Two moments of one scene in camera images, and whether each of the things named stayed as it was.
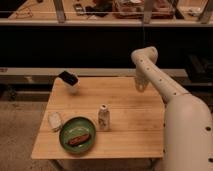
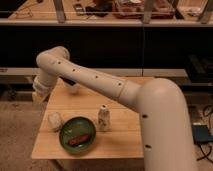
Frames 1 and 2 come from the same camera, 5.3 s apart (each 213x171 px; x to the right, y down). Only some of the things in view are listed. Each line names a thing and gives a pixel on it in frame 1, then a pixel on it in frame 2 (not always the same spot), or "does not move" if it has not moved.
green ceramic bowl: [73, 127] does not move
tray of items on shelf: [134, 9] does not move
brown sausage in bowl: [78, 139] does not move
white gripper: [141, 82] → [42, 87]
